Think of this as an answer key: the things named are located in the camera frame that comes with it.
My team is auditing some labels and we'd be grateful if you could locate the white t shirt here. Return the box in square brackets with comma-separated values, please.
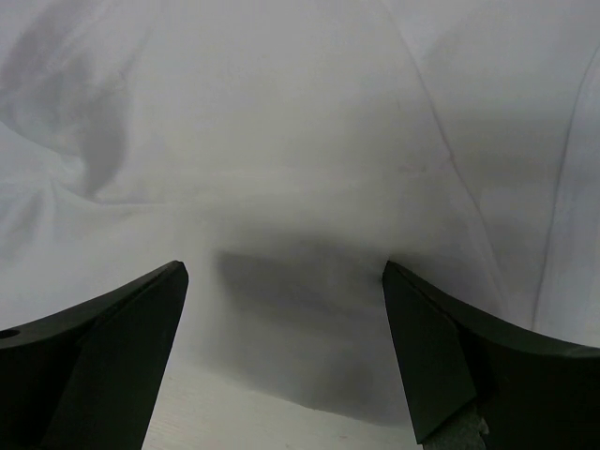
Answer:
[1, 1, 599, 422]

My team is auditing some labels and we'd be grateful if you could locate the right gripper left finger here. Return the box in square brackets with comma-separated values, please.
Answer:
[1, 261, 188, 450]

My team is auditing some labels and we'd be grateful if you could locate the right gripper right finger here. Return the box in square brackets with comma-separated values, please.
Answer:
[382, 262, 599, 449]

